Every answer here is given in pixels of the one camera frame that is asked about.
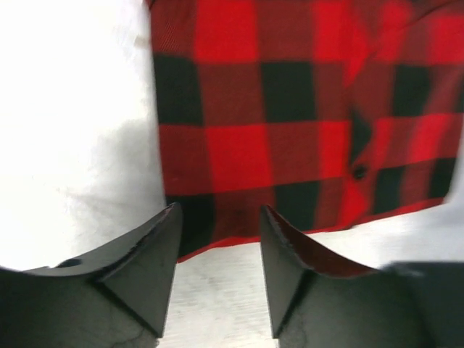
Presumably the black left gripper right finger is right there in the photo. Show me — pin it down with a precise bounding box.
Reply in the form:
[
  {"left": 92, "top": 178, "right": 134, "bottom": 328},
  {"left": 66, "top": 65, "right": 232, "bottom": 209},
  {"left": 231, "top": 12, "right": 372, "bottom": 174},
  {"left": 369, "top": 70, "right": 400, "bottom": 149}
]
[{"left": 260, "top": 206, "right": 463, "bottom": 347}]

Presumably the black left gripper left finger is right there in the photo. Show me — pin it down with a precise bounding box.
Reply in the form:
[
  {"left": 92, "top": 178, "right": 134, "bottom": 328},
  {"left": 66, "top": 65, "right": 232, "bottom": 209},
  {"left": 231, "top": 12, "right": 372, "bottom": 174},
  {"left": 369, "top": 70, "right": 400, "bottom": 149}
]
[{"left": 1, "top": 204, "right": 182, "bottom": 347}]

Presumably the red black plaid shirt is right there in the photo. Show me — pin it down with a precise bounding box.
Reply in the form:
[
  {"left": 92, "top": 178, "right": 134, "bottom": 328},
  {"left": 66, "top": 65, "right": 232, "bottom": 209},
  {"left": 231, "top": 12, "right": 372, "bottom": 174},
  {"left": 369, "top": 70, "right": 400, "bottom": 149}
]
[{"left": 148, "top": 1, "right": 463, "bottom": 260}]

